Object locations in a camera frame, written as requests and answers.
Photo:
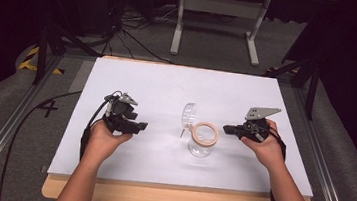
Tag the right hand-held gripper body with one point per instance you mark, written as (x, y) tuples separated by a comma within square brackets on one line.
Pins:
[(256, 124)]

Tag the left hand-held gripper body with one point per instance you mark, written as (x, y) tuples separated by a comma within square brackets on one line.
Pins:
[(120, 114)]

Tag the person's right hand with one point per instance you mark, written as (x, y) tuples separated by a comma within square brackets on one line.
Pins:
[(264, 148)]

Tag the person's left hand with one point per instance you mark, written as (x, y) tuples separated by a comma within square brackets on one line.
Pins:
[(107, 139)]

